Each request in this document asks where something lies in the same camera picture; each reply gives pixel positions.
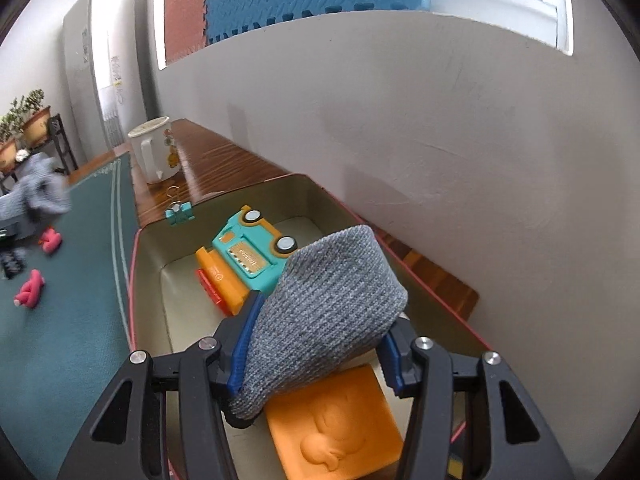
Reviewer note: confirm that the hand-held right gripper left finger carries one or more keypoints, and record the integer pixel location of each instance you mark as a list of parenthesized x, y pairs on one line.
[(245, 355)]

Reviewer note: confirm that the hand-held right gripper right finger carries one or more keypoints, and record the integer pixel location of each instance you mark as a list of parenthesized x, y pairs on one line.
[(392, 360)]

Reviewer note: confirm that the grey sock with brown pattern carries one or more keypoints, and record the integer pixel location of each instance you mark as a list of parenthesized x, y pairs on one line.
[(40, 190)]

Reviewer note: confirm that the grey sock with dark cuff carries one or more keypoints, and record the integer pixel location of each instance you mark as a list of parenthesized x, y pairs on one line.
[(325, 310)]

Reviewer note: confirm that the orange soft cube block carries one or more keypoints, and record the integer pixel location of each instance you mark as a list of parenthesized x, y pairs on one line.
[(330, 430)]

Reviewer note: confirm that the teal and orange toy car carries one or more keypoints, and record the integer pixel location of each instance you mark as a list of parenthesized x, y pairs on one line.
[(250, 255)]

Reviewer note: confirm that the metal tin container red rim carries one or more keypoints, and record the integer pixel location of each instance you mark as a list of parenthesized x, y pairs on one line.
[(150, 270)]

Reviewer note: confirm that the dark striped sock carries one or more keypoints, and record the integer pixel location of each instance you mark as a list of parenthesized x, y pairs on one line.
[(11, 262)]

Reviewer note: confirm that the potted plant in beige pot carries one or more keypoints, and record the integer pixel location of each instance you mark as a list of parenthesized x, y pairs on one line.
[(7, 152)]

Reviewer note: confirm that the black metal plant rack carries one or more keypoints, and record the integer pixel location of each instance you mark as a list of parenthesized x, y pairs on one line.
[(62, 145)]

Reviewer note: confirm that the potted plant in orange pot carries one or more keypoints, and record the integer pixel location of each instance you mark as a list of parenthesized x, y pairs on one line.
[(35, 127)]

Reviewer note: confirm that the teal binder clip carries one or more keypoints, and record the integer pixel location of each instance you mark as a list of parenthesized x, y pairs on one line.
[(180, 215)]

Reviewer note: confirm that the white mug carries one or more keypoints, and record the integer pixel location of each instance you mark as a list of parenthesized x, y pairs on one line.
[(155, 150)]

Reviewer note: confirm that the white standing air conditioner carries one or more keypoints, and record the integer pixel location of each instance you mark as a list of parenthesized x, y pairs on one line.
[(100, 60)]

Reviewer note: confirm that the red foam mat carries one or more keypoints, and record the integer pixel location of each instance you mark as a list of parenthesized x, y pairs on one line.
[(185, 10)]

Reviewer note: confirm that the white window frame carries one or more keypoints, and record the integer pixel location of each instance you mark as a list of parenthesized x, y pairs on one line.
[(500, 5)]

